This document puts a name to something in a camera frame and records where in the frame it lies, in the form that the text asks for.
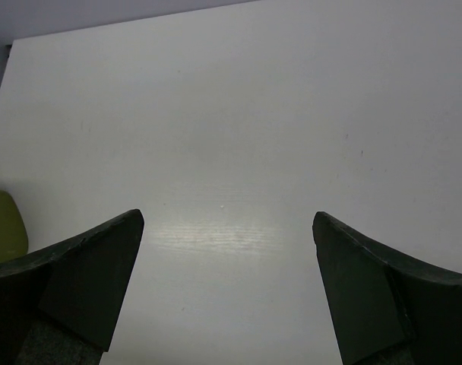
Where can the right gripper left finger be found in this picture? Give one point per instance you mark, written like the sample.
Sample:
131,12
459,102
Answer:
61,304

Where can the olive green mesh bin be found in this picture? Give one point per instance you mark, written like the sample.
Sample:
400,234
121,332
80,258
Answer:
13,234

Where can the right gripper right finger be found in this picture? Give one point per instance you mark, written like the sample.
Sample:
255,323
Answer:
386,306

